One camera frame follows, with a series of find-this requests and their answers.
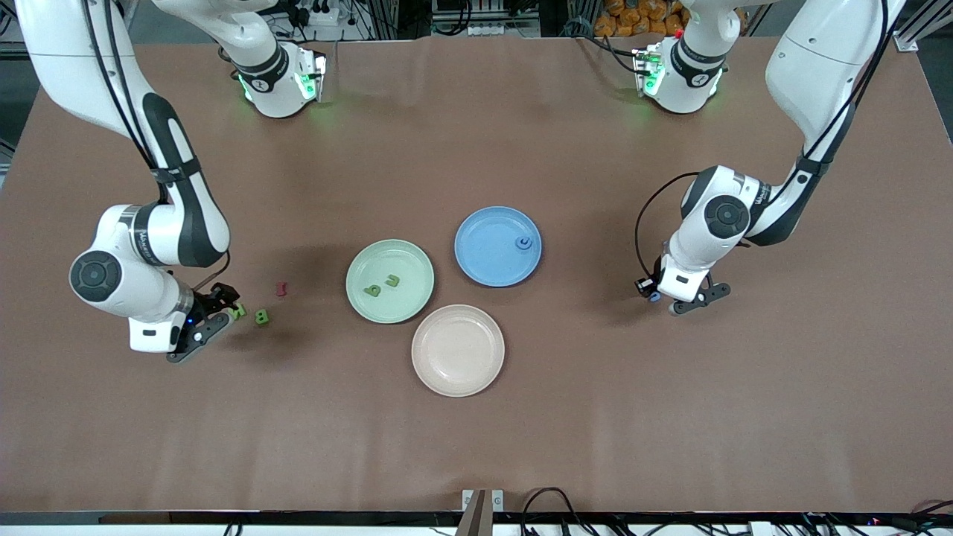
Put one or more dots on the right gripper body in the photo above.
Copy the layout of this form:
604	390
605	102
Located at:
206	301

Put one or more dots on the blue foam letter G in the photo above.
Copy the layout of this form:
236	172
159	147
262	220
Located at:
526	243

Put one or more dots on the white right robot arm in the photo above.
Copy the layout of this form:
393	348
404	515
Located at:
97	275

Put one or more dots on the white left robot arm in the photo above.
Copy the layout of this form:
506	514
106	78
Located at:
726	216

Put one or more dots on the blue plate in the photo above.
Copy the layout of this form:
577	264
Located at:
491	257

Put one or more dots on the green plate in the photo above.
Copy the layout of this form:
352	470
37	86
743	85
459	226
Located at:
406	305

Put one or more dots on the pale pink plate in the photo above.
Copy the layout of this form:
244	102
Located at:
458	350

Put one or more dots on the brown table cover mat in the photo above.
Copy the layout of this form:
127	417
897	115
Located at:
476	447

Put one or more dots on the pile of orange objects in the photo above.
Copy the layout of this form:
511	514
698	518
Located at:
633	15

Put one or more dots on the long white power strip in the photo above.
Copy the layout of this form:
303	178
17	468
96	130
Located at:
491	30

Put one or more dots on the white power strip with plugs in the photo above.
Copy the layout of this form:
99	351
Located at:
320	15

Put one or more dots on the silver metal bracket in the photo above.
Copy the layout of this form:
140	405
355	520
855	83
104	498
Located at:
497	500

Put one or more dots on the brown wedge post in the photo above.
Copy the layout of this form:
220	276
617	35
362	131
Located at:
473	517

